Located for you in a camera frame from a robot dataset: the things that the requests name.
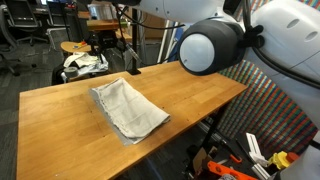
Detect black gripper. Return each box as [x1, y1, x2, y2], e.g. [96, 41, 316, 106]
[88, 30, 121, 65]

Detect white woven towel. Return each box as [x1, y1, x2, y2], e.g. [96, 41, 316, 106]
[91, 77, 171, 140]

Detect round wooden stool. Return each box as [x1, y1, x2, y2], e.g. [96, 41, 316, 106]
[59, 40, 93, 54]

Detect grey tape roll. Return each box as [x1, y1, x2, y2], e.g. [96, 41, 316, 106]
[63, 66, 79, 79]

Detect brown cardboard box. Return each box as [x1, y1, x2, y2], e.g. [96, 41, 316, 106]
[144, 11, 168, 39]

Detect white pipes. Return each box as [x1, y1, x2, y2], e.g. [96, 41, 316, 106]
[156, 19, 181, 64]

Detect blue board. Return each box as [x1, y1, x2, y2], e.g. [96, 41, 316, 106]
[166, 26, 185, 63]

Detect black office chair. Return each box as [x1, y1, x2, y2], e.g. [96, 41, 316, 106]
[0, 0, 51, 76]

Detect open cardboard box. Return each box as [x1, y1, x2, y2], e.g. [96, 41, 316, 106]
[191, 146, 218, 174]

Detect multicoloured patterned partition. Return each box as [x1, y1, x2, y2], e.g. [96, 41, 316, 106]
[213, 0, 320, 158]

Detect white aluminium brackets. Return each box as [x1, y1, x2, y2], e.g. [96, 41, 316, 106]
[245, 132, 269, 180]

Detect yellow green plastic object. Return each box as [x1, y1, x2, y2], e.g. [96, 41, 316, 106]
[268, 150, 293, 169]

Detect red round object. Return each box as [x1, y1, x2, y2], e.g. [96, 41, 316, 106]
[286, 152, 301, 164]

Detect black camera stand pole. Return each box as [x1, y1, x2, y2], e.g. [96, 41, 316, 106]
[127, 8, 143, 76]

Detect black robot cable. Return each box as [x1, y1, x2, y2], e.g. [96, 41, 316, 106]
[113, 3, 186, 66]

